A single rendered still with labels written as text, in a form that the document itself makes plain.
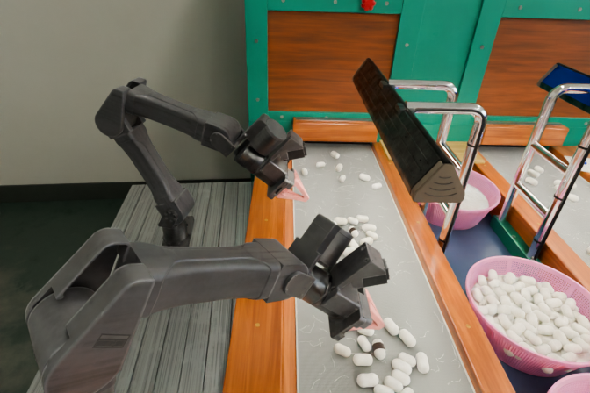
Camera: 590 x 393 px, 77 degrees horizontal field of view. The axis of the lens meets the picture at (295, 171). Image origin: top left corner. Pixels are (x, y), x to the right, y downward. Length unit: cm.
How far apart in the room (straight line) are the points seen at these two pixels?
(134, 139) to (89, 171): 162
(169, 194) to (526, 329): 83
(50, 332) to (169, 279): 10
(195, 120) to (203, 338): 46
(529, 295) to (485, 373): 27
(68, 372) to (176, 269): 12
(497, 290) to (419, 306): 19
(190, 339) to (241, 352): 18
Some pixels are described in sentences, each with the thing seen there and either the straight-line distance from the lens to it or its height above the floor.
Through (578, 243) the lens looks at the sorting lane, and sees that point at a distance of 122.
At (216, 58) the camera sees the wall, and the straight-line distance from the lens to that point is 208.
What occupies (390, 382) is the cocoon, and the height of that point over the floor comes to 76.
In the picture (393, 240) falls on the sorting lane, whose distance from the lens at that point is 99.
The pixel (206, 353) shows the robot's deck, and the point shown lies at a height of 67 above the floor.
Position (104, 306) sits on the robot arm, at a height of 111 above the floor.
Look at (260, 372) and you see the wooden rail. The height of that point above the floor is 76.
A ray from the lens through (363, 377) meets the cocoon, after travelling 71.
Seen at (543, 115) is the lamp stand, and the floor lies 104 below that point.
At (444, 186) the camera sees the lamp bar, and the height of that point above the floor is 107.
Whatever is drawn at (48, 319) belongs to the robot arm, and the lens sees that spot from 42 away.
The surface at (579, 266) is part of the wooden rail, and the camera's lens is 109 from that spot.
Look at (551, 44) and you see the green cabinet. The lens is 155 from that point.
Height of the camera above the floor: 137
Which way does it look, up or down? 31 degrees down
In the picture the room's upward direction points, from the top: 2 degrees clockwise
